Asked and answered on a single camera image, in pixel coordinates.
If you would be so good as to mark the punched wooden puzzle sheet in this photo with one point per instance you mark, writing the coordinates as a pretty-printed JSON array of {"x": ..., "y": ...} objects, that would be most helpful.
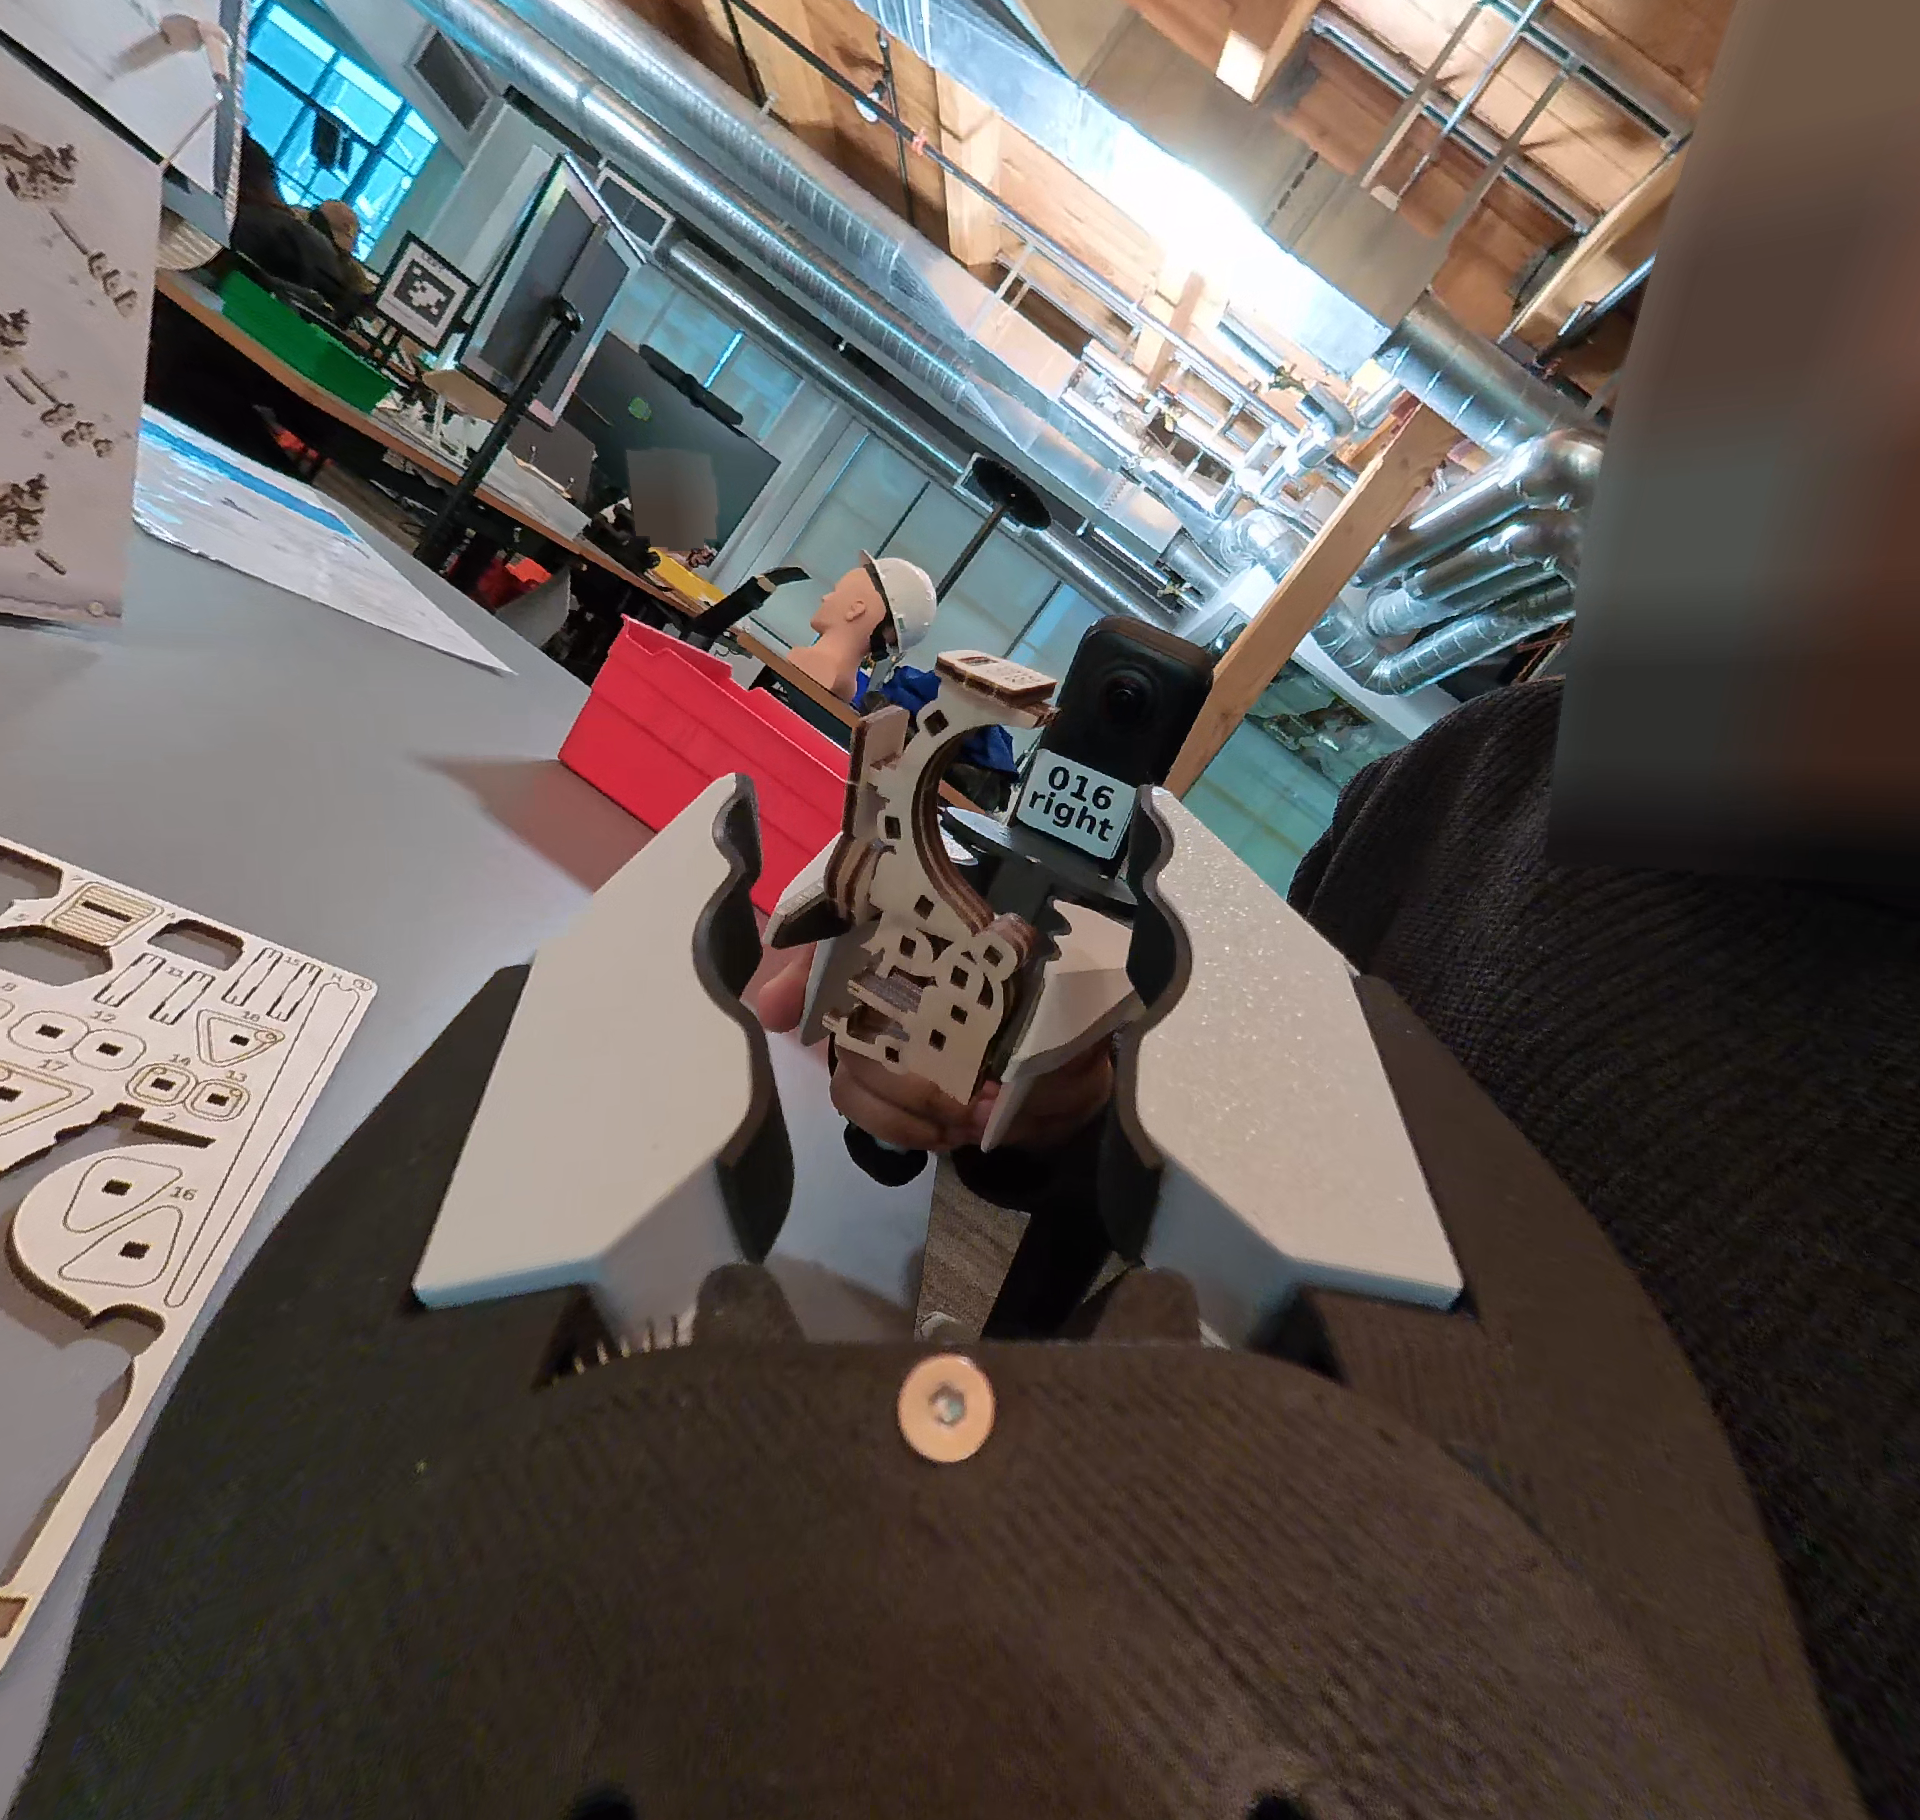
[{"x": 224, "y": 1099}]

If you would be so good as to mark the grey desk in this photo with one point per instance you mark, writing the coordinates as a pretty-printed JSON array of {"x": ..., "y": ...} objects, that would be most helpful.
[{"x": 301, "y": 741}]

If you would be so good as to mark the black stand pole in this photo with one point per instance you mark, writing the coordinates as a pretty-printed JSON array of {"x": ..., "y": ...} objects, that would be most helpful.
[{"x": 503, "y": 426}]

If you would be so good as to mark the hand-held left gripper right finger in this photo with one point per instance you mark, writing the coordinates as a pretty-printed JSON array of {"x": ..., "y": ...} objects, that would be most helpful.
[{"x": 1290, "y": 1099}]

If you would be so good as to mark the red plastic bin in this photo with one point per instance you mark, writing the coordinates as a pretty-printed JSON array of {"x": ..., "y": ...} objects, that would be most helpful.
[{"x": 676, "y": 741}]

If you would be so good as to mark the printed instruction sheet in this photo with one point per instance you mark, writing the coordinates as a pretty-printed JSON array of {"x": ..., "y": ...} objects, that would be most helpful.
[{"x": 285, "y": 530}]

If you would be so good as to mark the blue jacket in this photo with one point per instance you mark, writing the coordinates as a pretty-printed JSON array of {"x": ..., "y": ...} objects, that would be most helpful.
[{"x": 974, "y": 746}]

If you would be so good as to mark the person's black knit sweater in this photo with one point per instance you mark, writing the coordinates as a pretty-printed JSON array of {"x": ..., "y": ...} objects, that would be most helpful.
[{"x": 1649, "y": 1099}]

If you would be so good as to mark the wooden puzzle model assembly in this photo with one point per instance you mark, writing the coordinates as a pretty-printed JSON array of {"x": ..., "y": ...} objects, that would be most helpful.
[{"x": 899, "y": 860}]

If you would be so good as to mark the black computer monitor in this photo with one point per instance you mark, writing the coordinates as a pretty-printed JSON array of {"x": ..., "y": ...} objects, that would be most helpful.
[{"x": 676, "y": 441}]

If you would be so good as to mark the black round disc on pole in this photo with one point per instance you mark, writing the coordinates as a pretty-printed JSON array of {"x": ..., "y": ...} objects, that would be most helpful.
[{"x": 1009, "y": 484}]

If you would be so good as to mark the black framed marker sign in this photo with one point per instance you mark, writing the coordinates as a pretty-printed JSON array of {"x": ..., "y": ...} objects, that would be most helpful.
[{"x": 424, "y": 289}]

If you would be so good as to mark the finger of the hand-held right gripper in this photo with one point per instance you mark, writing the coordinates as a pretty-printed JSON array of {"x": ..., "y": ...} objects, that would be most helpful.
[
  {"x": 1089, "y": 994},
  {"x": 813, "y": 994}
]

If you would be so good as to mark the green plastic bin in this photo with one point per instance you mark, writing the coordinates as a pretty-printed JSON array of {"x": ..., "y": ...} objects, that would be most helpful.
[{"x": 301, "y": 336}]

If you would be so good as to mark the person's right hand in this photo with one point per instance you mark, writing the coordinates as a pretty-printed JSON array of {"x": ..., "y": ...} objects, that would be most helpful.
[{"x": 899, "y": 1115}]

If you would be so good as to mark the grey printed booklet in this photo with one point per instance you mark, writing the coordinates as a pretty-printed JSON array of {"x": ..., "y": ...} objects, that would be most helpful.
[{"x": 76, "y": 350}]

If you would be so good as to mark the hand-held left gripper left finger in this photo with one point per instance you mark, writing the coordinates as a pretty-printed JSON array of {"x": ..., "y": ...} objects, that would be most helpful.
[{"x": 599, "y": 1099}]

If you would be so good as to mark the silver ventilation ducts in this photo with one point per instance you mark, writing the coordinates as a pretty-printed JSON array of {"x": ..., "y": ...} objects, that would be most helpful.
[{"x": 719, "y": 141}]

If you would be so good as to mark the wooden workbench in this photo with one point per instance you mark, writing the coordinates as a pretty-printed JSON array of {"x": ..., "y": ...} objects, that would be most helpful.
[{"x": 376, "y": 417}]

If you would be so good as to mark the wooden pillar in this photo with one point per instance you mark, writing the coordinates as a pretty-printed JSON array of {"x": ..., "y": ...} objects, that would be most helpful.
[{"x": 1321, "y": 575}]

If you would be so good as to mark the yellow box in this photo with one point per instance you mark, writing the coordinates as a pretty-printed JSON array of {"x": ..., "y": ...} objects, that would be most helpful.
[{"x": 681, "y": 587}]

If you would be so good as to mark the black office chair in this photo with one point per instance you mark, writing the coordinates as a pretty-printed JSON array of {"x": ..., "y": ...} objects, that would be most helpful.
[{"x": 750, "y": 604}]

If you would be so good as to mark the mannequin head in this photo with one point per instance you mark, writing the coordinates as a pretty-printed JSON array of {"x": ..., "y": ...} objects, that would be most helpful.
[{"x": 848, "y": 626}]

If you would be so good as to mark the white hard hat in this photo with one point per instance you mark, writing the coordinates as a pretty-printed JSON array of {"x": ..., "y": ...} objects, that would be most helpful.
[{"x": 907, "y": 590}]

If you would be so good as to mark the large display on stand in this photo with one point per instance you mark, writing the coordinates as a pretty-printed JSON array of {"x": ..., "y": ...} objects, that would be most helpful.
[{"x": 555, "y": 275}]

